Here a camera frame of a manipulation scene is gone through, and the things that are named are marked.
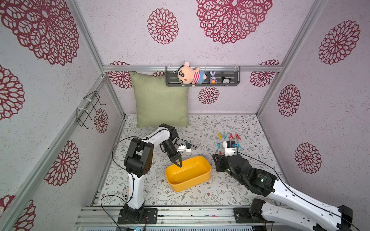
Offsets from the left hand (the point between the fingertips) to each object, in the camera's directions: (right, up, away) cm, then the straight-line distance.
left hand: (178, 165), depth 85 cm
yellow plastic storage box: (+9, -4, 0) cm, 10 cm away
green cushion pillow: (-16, +39, +15) cm, 44 cm away
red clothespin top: (+43, +16, +22) cm, 51 cm away
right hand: (+18, +9, -13) cm, 24 cm away
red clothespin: (+38, +16, +22) cm, 47 cm away
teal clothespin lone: (+34, +16, +22) cm, 43 cm away
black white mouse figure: (+30, +52, +8) cm, 61 cm away
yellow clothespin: (+30, +16, +22) cm, 41 cm away
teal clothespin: (+42, +10, +17) cm, 47 cm away
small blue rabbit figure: (+22, +52, +5) cm, 57 cm away
